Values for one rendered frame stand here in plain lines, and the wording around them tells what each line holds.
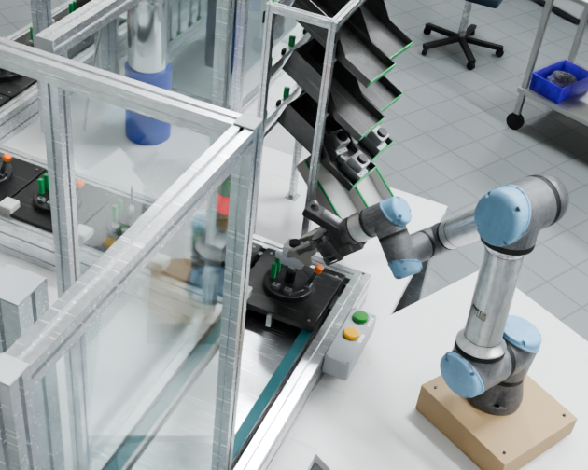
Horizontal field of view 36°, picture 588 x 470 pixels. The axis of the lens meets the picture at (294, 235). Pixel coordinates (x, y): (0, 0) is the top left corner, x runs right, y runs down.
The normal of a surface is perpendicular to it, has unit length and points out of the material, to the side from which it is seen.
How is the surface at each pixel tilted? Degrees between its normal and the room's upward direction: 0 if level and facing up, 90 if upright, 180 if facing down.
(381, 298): 0
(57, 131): 90
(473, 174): 0
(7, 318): 90
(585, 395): 0
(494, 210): 79
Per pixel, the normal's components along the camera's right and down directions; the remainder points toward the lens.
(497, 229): -0.75, 0.16
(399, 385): 0.10, -0.78
